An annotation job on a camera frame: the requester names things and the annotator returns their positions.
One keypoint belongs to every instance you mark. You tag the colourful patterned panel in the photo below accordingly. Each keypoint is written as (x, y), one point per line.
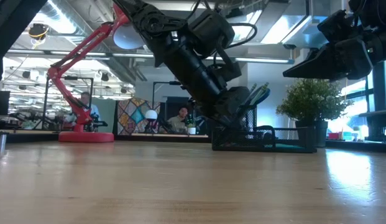
(130, 115)

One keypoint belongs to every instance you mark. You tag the blue sticky note pad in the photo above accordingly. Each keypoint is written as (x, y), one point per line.
(287, 146)

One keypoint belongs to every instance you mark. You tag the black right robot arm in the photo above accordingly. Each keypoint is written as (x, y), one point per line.
(376, 12)

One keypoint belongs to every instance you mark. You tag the red desk lamp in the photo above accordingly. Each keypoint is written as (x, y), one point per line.
(85, 137)

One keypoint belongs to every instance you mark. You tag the yellow black ceiling device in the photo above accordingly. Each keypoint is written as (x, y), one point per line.
(38, 31)

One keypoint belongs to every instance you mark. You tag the long ceiling light strip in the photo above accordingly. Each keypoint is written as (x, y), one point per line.
(264, 60)

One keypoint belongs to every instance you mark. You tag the small silver metal post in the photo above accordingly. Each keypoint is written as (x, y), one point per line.
(3, 143)

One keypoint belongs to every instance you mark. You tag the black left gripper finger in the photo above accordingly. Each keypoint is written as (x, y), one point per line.
(222, 120)
(237, 116)

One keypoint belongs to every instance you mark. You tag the black background robot arm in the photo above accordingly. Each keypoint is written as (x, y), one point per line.
(99, 123)

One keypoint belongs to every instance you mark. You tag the white globe lamp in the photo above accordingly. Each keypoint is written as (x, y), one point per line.
(151, 115)

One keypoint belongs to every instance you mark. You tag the black aluminium table frame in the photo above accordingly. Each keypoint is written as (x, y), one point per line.
(31, 137)

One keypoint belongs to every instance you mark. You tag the small white plant pot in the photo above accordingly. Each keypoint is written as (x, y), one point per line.
(191, 130)

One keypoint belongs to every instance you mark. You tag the black background cabinet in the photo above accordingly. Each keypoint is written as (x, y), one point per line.
(172, 104)

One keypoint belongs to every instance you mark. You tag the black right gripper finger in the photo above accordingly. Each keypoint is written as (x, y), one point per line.
(348, 77)
(335, 60)

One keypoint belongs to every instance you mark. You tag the black mesh desk organizer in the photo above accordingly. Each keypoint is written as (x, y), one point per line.
(261, 144)

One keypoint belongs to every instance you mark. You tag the dark grey side desk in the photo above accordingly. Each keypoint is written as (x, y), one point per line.
(376, 113)

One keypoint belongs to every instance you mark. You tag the black background monitor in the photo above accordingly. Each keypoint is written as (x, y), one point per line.
(1, 102)

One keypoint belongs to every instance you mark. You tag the person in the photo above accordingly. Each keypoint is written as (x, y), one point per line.
(93, 109)
(178, 121)

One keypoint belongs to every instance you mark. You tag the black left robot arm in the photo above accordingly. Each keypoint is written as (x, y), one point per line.
(180, 59)

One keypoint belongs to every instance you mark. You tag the small red box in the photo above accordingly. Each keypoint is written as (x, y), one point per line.
(334, 135)

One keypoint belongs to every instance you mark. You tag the potted green plant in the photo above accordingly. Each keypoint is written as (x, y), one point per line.
(310, 102)

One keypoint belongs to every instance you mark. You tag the black upright pole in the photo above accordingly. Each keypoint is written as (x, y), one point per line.
(380, 93)

